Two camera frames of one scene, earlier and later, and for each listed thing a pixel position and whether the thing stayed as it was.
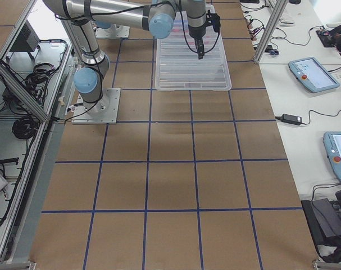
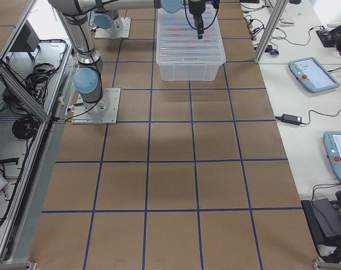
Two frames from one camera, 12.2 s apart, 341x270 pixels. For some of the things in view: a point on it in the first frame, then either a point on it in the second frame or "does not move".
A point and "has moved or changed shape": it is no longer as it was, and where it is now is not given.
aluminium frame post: [280, 8] does not move
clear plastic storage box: [178, 67] has moved or changed shape
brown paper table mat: [185, 180] does not move
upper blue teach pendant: [308, 71] does not move
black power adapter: [291, 119] does not move
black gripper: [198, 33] → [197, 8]
